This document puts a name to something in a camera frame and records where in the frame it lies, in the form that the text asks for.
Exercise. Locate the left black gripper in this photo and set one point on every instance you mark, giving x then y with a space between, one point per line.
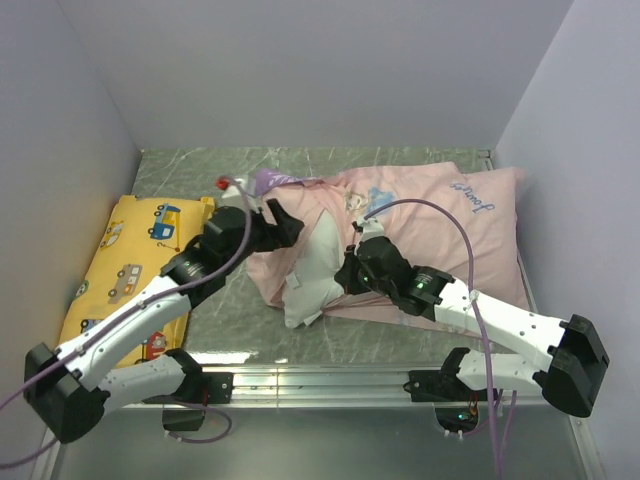
287 229

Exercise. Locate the front aluminium rail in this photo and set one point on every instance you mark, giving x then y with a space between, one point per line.
321 386

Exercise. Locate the yellow car print pillow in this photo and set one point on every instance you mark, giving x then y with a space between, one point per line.
141 236

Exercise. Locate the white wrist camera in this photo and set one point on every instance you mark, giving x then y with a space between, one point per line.
367 229
235 191

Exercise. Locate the aluminium rail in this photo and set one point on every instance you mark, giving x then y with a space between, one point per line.
486 157
321 386

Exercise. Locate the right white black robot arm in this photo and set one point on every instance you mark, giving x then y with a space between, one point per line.
564 361

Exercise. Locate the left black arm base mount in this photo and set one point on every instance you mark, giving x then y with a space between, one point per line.
186 410

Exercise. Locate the white pillow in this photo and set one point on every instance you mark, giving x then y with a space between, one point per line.
310 286

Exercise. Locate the right side aluminium rail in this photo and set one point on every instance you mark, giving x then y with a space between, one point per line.
486 157

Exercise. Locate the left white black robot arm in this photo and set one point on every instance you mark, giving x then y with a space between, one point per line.
73 386

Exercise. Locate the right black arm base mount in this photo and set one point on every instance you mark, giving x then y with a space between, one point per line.
456 405

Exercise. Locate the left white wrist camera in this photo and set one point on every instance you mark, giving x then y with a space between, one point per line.
235 191

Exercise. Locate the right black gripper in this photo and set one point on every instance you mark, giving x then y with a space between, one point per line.
347 276

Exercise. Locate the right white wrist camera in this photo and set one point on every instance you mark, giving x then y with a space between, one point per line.
367 229

